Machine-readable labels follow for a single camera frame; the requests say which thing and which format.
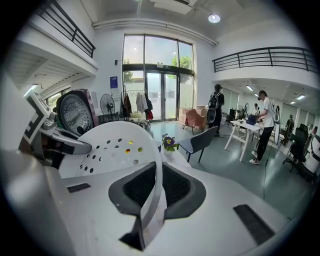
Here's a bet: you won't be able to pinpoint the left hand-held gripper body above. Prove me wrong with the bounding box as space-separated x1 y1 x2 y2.
18 90 64 171

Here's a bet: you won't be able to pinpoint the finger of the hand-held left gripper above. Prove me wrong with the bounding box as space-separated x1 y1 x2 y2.
53 134 93 156

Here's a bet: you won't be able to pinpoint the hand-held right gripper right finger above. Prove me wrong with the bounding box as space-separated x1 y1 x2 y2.
149 162 293 256

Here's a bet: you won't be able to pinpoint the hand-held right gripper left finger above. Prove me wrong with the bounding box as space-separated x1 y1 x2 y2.
44 161 158 256

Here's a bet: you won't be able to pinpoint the white perforated steamer tray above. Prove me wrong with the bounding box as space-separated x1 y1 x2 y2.
58 121 167 251

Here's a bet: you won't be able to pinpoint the purple rice cooker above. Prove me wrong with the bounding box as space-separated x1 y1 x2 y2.
56 89 100 137

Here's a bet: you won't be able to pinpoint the black shelf unit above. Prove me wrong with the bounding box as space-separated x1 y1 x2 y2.
97 112 121 125

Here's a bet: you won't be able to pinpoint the checked tablecloth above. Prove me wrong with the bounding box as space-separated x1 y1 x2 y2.
159 147 192 168

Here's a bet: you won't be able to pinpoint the grey chair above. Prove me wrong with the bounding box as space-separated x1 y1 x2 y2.
176 125 220 163

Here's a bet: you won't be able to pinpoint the clothes rack with garments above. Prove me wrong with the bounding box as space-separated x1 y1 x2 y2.
119 86 154 121

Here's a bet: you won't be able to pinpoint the potted purple flowers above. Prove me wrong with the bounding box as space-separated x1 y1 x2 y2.
161 133 180 157

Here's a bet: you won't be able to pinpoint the white table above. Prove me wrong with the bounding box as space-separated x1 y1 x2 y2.
224 119 266 162

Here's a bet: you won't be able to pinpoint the black mezzanine railing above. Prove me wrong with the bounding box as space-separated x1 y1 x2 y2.
37 0 97 59
212 46 319 74

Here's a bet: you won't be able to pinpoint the pink cloth over boxes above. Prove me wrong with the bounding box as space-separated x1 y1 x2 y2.
178 105 210 131

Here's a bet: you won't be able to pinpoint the black office chair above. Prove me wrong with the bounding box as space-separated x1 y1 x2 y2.
282 123 311 173

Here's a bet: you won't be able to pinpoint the black-framed glass entrance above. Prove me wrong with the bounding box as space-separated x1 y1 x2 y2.
121 33 195 123

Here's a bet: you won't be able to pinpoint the white ceiling air conditioner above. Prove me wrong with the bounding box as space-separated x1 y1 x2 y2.
149 0 198 15

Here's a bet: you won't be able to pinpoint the small black pedestal fan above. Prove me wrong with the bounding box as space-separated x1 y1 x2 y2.
99 93 116 123

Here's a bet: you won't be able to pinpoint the blue wall poster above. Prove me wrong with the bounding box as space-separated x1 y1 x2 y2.
109 76 119 95

